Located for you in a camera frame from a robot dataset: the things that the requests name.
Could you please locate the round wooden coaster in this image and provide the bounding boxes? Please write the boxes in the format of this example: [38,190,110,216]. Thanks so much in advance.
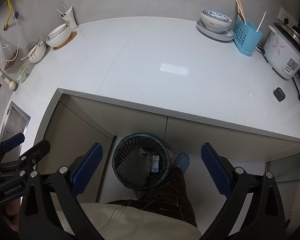
[53,31,77,50]

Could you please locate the person's left hand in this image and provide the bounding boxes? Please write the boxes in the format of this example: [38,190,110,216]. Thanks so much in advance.
[4,198,21,232]

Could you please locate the white stacked bowl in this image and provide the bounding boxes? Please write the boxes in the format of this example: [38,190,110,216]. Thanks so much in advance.
[46,23,71,48]

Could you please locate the yellow hook handle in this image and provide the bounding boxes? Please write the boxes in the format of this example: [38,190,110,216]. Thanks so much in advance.
[2,0,14,32]

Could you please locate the person's patterned trouser leg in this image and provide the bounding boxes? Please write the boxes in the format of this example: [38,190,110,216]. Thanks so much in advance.
[110,166,197,227]

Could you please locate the wooden chopsticks in holder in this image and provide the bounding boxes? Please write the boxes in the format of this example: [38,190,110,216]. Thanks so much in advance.
[235,0,246,24]

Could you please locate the white power cable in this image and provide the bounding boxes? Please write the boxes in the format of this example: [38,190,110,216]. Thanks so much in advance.
[0,12,22,62]

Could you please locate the blue white milk carton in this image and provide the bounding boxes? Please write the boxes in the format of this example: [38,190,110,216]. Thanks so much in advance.
[151,155,160,173]

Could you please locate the white bowl with chopsticks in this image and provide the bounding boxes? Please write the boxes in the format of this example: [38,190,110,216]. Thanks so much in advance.
[21,41,46,63]

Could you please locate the blue slipper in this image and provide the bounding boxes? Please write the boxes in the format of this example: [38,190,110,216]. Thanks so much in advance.
[173,152,190,174]

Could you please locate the white utensil cup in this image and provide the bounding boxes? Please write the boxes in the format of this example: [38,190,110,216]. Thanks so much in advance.
[57,6,78,31]

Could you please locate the light blue utensil holder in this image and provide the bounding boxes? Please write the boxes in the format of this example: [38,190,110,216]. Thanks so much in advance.
[234,18,263,57]

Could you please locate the blue patterned bowl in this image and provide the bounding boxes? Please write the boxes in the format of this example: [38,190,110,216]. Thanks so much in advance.
[200,9,233,33]

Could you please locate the small black device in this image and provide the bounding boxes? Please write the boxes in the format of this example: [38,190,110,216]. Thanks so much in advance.
[273,87,286,102]

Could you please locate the cream sweater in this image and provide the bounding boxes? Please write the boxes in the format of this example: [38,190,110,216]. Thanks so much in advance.
[81,203,202,239]

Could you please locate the green clear plastic bag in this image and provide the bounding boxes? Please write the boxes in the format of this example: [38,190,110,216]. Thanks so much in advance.
[16,60,34,84]

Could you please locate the dark mesh trash bin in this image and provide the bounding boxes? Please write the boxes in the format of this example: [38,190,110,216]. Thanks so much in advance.
[111,133,170,191]

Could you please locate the white rice cooker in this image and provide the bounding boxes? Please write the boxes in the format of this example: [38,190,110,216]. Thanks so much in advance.
[263,23,300,80]

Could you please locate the steel sink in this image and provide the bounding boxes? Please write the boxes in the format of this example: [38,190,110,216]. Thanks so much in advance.
[0,101,31,140]

